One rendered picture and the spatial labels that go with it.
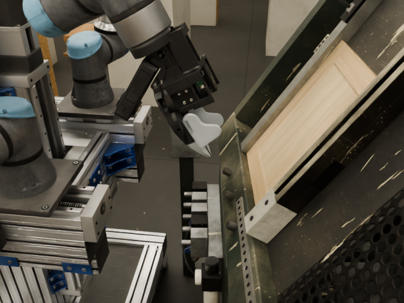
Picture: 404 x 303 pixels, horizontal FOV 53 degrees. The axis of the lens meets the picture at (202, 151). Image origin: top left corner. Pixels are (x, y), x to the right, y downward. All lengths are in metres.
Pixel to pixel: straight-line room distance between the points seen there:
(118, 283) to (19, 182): 0.97
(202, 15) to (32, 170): 5.30
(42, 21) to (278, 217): 0.71
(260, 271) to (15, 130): 0.66
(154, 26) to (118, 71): 3.18
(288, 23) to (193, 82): 4.41
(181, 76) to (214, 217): 0.88
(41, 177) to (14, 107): 0.19
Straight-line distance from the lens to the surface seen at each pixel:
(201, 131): 0.64
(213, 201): 1.47
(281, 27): 4.99
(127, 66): 3.70
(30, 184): 1.11
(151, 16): 0.57
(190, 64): 0.59
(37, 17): 0.66
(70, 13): 0.62
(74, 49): 1.43
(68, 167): 1.18
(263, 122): 1.42
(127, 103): 0.64
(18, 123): 1.02
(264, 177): 1.27
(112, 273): 1.98
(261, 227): 1.09
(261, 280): 1.03
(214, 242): 1.33
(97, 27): 1.53
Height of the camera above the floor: 1.68
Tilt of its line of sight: 33 degrees down
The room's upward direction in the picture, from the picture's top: straight up
